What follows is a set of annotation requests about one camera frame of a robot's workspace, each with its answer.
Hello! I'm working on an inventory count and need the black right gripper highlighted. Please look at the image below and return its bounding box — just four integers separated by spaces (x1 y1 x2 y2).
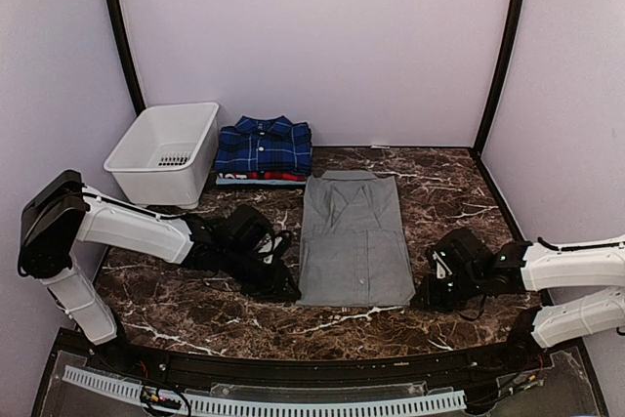
410 268 484 313

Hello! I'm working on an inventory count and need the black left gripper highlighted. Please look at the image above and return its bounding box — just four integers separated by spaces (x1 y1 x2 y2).
221 244 302 301

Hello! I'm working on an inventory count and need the grey long sleeve shirt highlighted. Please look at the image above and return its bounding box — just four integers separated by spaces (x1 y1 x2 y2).
298 171 415 308

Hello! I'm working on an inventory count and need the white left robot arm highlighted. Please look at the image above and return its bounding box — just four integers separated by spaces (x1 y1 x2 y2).
18 170 301 374

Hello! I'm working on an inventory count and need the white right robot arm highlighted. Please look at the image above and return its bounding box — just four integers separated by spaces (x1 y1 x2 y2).
413 228 624 372

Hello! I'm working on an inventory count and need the black red folded shirt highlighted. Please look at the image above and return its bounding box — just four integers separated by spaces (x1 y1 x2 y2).
217 172 308 183

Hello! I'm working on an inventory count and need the light blue folded shirt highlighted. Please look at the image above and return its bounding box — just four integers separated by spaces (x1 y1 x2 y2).
215 177 307 187

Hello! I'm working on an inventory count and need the blue plaid folded shirt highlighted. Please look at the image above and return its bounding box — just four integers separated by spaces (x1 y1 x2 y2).
214 116 313 176

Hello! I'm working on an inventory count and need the white plastic bin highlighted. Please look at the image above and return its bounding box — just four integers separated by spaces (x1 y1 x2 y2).
104 102 220 209

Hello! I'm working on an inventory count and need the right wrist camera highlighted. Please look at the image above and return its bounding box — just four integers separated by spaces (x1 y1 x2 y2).
426 248 455 284

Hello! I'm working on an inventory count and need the black front rail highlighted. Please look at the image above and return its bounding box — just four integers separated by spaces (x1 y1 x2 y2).
58 326 582 392

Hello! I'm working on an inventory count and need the white slotted cable duct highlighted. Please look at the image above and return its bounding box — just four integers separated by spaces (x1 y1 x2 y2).
62 365 467 417

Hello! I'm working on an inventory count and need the right black frame post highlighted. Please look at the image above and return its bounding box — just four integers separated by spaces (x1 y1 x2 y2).
473 0 532 159

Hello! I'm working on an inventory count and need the black frame post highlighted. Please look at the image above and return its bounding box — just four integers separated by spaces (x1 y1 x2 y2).
473 0 532 159
105 0 146 116

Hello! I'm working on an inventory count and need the left black frame post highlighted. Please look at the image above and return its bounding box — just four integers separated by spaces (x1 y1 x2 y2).
105 0 146 116

